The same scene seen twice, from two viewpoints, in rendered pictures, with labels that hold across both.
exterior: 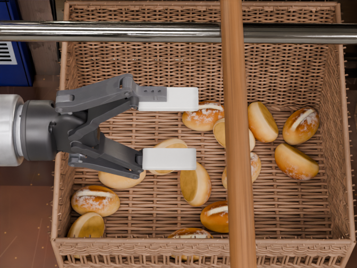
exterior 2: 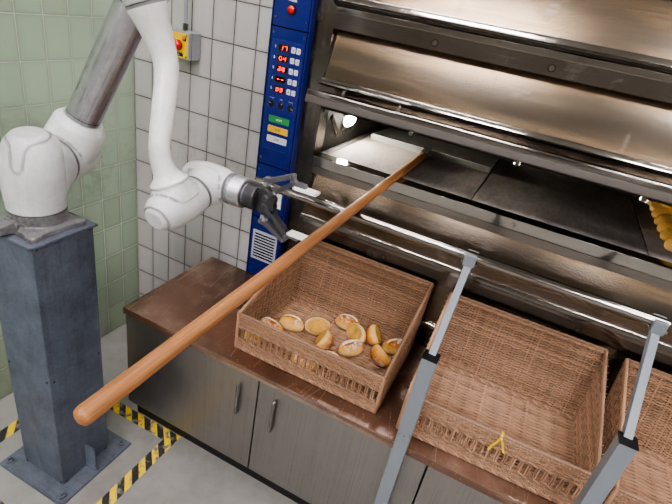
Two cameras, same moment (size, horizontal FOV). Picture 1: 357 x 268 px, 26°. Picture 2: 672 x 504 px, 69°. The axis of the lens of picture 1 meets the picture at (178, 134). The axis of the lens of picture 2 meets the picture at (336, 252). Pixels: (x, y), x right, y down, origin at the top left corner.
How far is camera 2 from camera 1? 81 cm
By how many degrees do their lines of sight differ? 33
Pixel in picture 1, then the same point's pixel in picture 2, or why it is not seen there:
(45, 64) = not seen: hidden behind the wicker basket
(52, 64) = not seen: hidden behind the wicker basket
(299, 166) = (380, 354)
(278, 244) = (344, 363)
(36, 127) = (251, 187)
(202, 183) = (326, 337)
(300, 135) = (390, 347)
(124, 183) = (289, 325)
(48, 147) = (252, 196)
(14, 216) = (230, 319)
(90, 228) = not seen: hidden behind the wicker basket
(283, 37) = (376, 222)
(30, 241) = (229, 329)
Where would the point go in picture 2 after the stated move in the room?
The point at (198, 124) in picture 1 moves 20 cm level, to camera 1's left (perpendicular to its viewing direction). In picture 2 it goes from (341, 322) to (297, 303)
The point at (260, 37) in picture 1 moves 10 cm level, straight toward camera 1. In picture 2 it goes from (366, 219) to (348, 228)
